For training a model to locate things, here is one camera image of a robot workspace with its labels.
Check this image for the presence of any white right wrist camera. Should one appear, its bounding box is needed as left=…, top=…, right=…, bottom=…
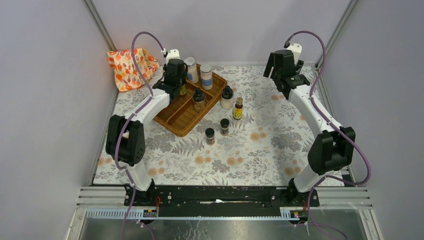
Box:
left=286, top=43, right=303, bottom=64

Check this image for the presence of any orange floral cloth bag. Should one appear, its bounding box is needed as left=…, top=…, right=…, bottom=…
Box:
left=106, top=47, right=160, bottom=92

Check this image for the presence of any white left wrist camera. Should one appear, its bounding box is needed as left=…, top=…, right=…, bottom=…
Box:
left=165, top=49, right=181, bottom=65

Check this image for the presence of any brown wicker divided basket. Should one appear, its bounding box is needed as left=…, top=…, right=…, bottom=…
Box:
left=153, top=72, right=228, bottom=137

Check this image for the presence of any black cap grinder bottle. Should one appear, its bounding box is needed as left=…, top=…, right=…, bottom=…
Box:
left=192, top=87, right=206, bottom=113

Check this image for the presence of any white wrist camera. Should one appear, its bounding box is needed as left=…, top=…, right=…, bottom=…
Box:
left=286, top=43, right=303, bottom=64
left=165, top=49, right=181, bottom=65

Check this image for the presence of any dark spice jar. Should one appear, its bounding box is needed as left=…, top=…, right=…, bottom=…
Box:
left=220, top=118, right=230, bottom=136
left=205, top=127, right=215, bottom=146

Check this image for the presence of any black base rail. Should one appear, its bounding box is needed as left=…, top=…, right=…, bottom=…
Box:
left=124, top=184, right=320, bottom=218

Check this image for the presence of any aluminium frame rail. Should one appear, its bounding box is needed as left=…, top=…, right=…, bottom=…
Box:
left=82, top=0, right=117, bottom=51

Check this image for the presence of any blue label pellet jar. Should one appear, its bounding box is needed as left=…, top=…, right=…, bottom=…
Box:
left=199, top=63, right=213, bottom=90
left=184, top=57, right=199, bottom=84

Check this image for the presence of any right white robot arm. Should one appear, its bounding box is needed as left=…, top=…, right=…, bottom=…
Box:
left=263, top=49, right=356, bottom=206

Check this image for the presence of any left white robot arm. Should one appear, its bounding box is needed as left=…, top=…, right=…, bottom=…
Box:
left=105, top=58, right=187, bottom=206

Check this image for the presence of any floral patterned table mat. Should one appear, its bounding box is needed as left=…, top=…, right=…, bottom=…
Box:
left=93, top=65, right=345, bottom=187

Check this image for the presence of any yellow label sauce bottle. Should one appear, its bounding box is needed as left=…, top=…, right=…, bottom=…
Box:
left=179, top=84, right=187, bottom=96

